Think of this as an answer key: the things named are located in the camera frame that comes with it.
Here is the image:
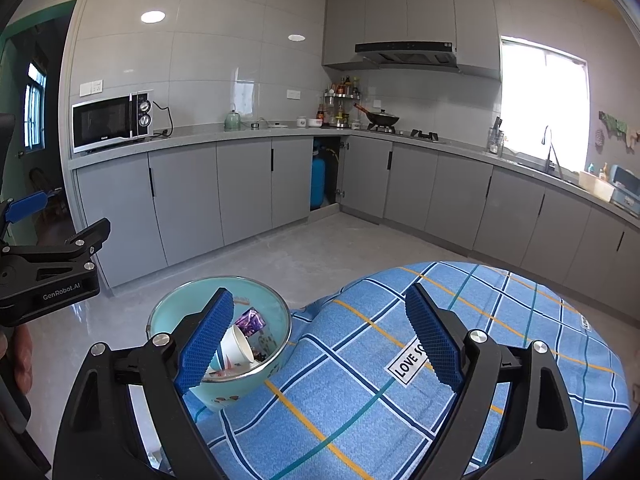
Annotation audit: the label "paper cup with stripes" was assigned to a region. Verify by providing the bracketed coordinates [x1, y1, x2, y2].
[209, 324, 255, 373]

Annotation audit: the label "purple snack wrapper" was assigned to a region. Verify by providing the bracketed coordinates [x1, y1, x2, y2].
[234, 308, 267, 339]

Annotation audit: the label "grey lower kitchen cabinets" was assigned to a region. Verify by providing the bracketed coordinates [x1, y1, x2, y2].
[68, 129, 639, 319]

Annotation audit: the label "grey kitchen cabinets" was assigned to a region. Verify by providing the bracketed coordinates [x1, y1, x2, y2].
[68, 129, 639, 319]
[322, 0, 500, 80]

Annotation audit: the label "kitchen sink faucet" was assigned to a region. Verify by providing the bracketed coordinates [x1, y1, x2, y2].
[541, 126, 563, 179]

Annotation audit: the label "grey upper kitchen cabinets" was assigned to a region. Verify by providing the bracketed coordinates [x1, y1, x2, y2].
[322, 0, 500, 80]

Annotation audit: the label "black white microwave oven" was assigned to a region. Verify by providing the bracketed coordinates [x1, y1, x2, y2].
[72, 91, 153, 154]

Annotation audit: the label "teal enamel basin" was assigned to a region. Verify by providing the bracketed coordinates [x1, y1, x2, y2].
[146, 276, 293, 412]

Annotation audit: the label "blue plaid tablecloth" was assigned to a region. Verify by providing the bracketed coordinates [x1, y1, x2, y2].
[186, 262, 631, 479]

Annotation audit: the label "blue water filter tank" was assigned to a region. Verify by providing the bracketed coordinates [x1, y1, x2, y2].
[310, 152, 326, 210]

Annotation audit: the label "cream plastic basin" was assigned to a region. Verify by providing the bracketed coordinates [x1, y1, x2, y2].
[578, 171, 615, 203]

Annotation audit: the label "spice rack with bottles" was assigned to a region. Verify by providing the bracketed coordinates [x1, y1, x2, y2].
[317, 76, 361, 129]

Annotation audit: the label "utensil holder glass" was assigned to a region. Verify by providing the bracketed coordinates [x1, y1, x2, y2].
[487, 116, 503, 156]

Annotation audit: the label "black wok pan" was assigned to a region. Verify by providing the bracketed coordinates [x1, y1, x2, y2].
[354, 103, 399, 128]

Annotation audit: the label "gas stove burner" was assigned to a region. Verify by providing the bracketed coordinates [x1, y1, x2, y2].
[410, 129, 439, 142]

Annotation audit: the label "black range hood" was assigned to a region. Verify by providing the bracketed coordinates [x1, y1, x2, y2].
[355, 40, 459, 72]

